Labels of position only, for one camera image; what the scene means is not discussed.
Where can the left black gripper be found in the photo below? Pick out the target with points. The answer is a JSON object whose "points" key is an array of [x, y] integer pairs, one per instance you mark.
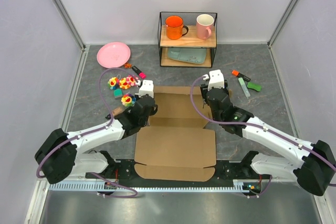
{"points": [[154, 112]]}

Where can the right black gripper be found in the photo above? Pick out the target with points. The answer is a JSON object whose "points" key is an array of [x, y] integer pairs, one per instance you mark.
{"points": [[203, 89]]}

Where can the brown cardboard box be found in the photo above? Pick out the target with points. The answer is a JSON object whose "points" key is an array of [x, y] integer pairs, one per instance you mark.
{"points": [[176, 144]]}

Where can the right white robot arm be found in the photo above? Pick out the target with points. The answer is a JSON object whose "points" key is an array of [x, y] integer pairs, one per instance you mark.
{"points": [[312, 165]]}

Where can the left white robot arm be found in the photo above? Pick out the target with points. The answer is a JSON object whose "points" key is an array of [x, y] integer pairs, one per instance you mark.
{"points": [[63, 154]]}

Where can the lower rainbow flower plush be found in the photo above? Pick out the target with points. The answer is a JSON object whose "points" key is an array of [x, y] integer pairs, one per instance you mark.
{"points": [[128, 100]]}

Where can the rainbow flower plush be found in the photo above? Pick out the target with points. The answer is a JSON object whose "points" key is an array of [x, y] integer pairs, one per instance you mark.
{"points": [[113, 83], [128, 100]]}

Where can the light green highlighter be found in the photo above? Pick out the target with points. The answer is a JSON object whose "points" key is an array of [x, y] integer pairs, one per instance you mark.
{"points": [[244, 87]]}

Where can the teal green eraser block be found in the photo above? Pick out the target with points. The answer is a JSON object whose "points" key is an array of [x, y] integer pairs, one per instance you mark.
{"points": [[117, 93]]}

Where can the orange black highlighter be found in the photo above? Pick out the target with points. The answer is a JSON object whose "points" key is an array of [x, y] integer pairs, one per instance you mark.
{"points": [[240, 75]]}

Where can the middle orange flower plush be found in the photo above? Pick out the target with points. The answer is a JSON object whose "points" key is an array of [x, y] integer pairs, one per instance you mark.
{"points": [[123, 84]]}

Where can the pink petal flower plush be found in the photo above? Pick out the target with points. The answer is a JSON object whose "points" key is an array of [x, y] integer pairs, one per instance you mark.
{"points": [[132, 81]]}

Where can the left rainbow flower plush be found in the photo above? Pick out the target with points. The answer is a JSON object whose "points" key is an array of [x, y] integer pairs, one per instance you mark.
{"points": [[113, 83]]}

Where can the pink black highlighter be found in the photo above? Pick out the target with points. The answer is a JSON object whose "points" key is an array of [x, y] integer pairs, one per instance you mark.
{"points": [[140, 73]]}

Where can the teal divided tray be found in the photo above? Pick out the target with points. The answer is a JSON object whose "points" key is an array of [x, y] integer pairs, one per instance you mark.
{"points": [[189, 55]]}

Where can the small orange bow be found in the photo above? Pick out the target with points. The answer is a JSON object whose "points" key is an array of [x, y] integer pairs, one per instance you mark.
{"points": [[127, 65]]}

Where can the pink round plate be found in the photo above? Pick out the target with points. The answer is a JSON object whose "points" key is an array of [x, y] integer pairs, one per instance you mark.
{"points": [[113, 55]]}

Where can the pink ceramic mug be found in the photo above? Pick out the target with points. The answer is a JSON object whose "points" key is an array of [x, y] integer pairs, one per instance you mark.
{"points": [[204, 26]]}

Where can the orange enamel mug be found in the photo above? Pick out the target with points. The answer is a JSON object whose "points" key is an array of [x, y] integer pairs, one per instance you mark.
{"points": [[175, 28]]}

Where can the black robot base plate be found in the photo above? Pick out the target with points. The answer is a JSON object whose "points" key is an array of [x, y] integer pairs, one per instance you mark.
{"points": [[123, 170]]}

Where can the black wire wooden shelf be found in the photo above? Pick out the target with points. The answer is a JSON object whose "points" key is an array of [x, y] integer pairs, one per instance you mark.
{"points": [[190, 40]]}

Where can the slotted cable duct rail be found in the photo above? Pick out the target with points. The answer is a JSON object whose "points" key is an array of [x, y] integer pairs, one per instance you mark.
{"points": [[104, 187]]}

